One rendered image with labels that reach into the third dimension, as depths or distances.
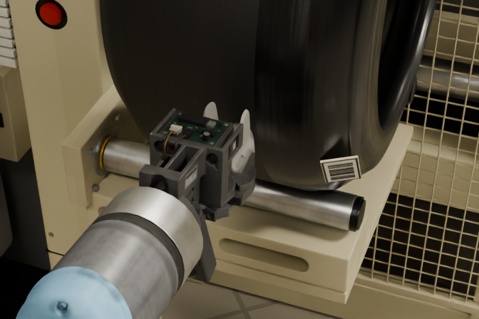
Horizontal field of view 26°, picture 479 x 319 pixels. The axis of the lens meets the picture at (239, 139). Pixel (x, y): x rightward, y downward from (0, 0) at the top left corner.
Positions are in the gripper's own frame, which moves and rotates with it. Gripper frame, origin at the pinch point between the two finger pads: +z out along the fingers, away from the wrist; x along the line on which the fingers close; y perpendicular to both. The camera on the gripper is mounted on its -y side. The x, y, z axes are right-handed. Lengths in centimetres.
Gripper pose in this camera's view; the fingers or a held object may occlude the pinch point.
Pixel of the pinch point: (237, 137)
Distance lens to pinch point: 106.0
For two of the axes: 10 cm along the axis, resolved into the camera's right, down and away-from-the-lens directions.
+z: 3.5, -4.8, 8.1
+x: -9.4, -2.2, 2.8
